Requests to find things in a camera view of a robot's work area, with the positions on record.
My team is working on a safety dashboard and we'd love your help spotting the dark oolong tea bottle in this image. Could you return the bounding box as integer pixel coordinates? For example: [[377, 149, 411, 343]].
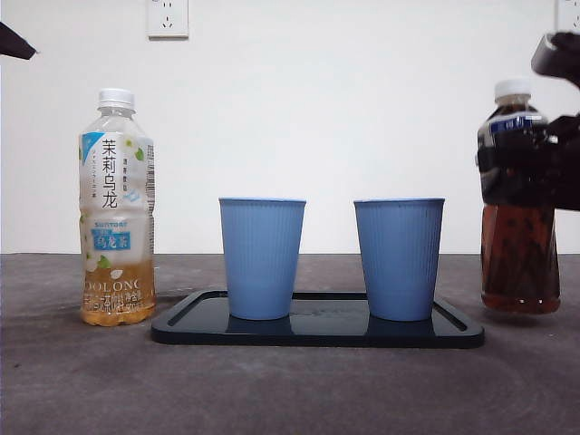
[[474, 79, 563, 316]]

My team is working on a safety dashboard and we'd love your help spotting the jasmine oolong tea bottle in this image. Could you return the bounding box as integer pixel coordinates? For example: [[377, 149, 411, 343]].
[[77, 88, 158, 327]]

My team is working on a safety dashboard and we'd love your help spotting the blue ribbed plastic cup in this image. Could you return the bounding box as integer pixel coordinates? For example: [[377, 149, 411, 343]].
[[217, 197, 308, 322], [353, 197, 446, 323]]

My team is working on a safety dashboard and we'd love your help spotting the dark teal rectangular tray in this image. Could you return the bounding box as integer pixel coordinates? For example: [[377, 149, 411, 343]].
[[150, 290, 486, 349]]

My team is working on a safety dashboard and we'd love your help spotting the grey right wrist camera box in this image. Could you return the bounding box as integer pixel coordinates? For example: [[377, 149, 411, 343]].
[[530, 32, 563, 77]]

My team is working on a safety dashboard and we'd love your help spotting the white wall socket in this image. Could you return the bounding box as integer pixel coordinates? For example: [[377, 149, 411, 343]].
[[556, 0, 580, 36], [146, 0, 189, 40]]

